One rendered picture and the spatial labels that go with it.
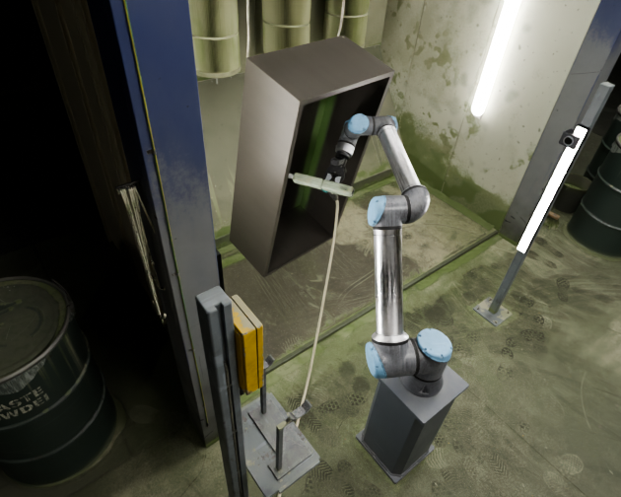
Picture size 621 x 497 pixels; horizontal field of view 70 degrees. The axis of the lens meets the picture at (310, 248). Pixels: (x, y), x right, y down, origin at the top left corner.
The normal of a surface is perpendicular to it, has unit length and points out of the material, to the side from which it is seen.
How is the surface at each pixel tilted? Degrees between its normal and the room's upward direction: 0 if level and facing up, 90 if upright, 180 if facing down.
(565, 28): 90
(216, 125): 57
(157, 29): 90
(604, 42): 90
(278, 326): 0
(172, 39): 90
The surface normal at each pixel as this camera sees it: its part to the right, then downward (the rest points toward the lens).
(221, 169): 0.55, 0.06
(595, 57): -0.79, 0.37
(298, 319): 0.06, -0.75
